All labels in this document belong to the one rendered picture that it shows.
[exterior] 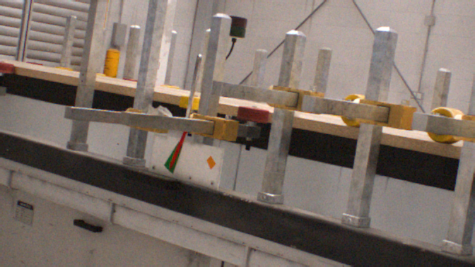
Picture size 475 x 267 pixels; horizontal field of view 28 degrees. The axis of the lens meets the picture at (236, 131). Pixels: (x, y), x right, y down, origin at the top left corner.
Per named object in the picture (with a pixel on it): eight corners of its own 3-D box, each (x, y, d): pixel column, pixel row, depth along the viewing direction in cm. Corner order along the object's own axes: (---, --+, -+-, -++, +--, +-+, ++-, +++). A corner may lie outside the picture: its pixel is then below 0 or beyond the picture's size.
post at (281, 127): (264, 237, 216) (297, 30, 214) (254, 234, 219) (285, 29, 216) (274, 237, 219) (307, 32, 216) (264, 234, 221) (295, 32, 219)
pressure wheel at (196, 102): (203, 139, 257) (210, 97, 256) (174, 135, 256) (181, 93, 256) (203, 137, 265) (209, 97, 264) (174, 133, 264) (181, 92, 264)
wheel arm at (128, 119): (127, 129, 210) (130, 111, 210) (118, 127, 213) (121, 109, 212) (259, 141, 242) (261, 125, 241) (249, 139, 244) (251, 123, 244)
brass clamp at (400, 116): (398, 129, 192) (402, 104, 191) (346, 120, 201) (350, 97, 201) (415, 131, 196) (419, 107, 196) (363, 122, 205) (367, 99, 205)
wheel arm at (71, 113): (71, 123, 229) (73, 105, 229) (62, 121, 232) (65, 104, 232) (198, 135, 261) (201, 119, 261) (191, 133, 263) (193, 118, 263)
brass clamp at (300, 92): (305, 113, 209) (309, 90, 209) (261, 105, 218) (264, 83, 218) (322, 115, 213) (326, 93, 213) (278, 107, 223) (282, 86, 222)
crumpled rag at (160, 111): (153, 115, 213) (155, 105, 213) (134, 111, 217) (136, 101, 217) (182, 118, 219) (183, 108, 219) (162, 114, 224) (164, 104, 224)
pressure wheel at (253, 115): (247, 151, 236) (254, 106, 235) (225, 146, 241) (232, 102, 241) (268, 153, 241) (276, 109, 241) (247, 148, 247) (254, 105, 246)
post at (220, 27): (193, 205, 234) (223, 13, 231) (183, 202, 236) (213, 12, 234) (203, 205, 236) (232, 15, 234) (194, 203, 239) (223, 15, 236)
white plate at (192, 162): (216, 189, 227) (223, 149, 226) (147, 171, 245) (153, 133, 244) (218, 189, 227) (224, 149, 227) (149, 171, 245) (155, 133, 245)
